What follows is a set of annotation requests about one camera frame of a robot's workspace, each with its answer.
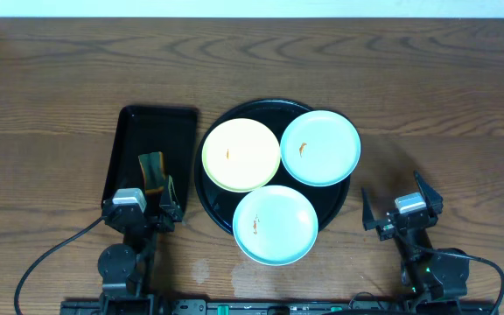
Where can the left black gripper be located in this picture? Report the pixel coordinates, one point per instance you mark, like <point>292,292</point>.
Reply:
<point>171,209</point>

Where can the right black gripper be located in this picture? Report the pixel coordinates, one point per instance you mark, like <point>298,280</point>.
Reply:
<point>386,228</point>

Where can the orange green scrub sponge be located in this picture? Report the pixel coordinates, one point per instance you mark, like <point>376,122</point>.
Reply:
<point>153,169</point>

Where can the yellow plate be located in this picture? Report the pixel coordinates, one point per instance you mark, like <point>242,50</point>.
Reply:
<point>241,155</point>

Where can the light green plate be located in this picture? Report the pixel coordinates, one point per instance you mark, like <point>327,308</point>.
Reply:
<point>320,148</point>
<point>275,225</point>

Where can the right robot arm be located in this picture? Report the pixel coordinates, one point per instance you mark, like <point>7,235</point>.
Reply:
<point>434,275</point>

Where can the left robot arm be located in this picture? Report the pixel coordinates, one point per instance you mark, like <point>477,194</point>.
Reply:
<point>126,268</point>

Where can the round black tray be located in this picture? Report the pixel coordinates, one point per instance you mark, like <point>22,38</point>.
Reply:
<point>276,114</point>

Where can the rectangular black tray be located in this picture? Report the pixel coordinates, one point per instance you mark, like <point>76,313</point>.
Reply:
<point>145,129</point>

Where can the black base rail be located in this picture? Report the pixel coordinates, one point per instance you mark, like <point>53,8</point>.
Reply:
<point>202,307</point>

